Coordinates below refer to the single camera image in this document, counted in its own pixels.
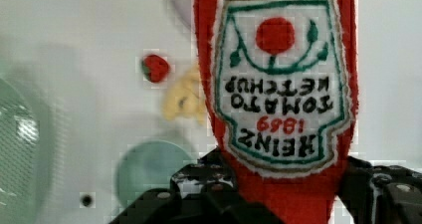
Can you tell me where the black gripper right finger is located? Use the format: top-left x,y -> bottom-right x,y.
337,156 -> 422,224

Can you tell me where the light green cup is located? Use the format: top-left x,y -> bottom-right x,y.
115,140 -> 194,207

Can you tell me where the red plush ketchup bottle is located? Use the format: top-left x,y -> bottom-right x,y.
193,0 -> 358,224

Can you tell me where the small red plush strawberry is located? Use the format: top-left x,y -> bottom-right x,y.
141,55 -> 170,83

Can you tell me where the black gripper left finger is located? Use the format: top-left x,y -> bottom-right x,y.
170,148 -> 238,199

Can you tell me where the yellow plush banana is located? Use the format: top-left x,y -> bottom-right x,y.
161,65 -> 206,125

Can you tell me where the large grey plate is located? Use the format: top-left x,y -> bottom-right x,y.
170,0 -> 194,31

